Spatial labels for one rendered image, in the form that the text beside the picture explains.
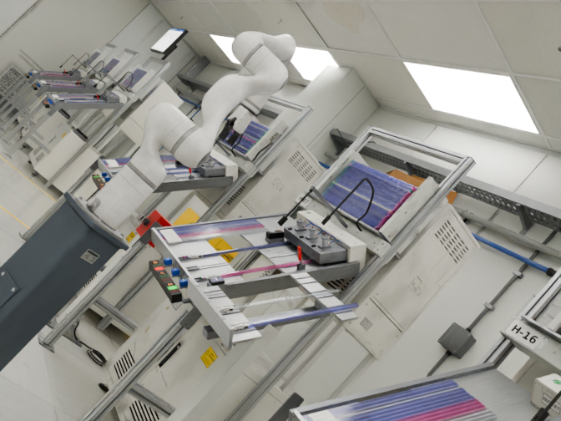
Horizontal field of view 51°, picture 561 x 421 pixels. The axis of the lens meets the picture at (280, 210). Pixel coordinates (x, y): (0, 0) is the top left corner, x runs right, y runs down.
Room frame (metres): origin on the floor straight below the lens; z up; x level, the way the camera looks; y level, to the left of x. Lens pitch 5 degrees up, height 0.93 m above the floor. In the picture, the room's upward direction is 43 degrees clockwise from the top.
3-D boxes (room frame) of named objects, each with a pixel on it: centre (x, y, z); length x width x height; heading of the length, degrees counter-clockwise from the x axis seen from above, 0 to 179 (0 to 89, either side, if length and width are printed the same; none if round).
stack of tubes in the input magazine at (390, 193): (2.72, -0.27, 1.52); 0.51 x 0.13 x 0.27; 32
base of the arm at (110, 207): (1.87, 0.39, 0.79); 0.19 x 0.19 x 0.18
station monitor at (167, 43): (6.76, 2.25, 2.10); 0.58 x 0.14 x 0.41; 32
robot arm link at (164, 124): (1.87, 0.42, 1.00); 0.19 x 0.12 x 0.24; 91
